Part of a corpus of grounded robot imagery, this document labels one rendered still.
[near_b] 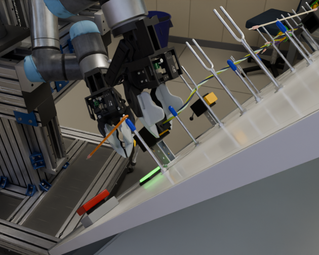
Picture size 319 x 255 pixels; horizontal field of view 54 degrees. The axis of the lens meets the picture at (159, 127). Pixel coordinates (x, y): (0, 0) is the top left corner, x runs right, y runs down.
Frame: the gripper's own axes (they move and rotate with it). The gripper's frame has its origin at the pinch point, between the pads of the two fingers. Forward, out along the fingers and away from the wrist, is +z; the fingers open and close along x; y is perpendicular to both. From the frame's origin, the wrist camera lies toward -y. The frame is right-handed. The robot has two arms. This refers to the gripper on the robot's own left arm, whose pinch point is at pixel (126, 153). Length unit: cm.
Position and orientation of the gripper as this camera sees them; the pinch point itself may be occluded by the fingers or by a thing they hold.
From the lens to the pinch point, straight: 74.6
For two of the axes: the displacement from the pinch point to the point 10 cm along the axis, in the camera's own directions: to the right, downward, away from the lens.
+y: -2.1, -2.4, -9.5
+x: 9.2, -3.8, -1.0
